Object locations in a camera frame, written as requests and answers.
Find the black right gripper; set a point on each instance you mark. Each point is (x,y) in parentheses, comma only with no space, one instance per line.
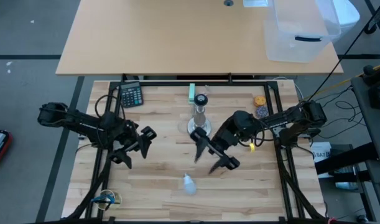
(225,140)

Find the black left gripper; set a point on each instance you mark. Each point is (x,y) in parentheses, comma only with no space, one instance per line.
(130,137)

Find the silver metal table lamp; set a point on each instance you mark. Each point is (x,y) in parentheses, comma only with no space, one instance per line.
(199,123)

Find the white lightbulb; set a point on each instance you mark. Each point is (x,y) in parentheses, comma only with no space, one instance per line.
(189,186)

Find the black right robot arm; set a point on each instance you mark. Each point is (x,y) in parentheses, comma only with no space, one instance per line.
(286,116)

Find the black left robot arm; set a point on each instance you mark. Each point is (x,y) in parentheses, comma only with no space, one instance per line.
(74,121)

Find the glass jar with blue tool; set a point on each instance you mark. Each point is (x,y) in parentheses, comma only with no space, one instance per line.
(113,199)

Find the black desk calculator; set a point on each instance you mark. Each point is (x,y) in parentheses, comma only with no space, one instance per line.
(131,95)

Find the purple patterned disc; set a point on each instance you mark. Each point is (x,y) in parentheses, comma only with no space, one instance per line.
(262,111)

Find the orange patterned disc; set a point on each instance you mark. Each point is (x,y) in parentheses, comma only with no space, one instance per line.
(260,100)

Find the white labelled box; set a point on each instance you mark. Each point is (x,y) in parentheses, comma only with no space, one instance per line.
(321,153)

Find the tan wooden desk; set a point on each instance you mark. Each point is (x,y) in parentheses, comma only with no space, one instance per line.
(161,37)

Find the red-edged case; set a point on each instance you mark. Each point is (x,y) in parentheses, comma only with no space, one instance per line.
(0,149)

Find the clear plastic storage bin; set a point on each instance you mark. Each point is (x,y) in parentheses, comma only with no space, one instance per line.
(301,31)

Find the white paper sheet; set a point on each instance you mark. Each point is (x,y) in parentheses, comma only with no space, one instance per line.
(255,3)

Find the black side cart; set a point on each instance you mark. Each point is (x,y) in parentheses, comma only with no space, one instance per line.
(373,124)

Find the white plastic chair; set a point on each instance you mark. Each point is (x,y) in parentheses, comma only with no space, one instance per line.
(348,14)

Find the black aluminium table frame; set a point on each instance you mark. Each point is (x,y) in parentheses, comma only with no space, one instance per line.
(239,83)

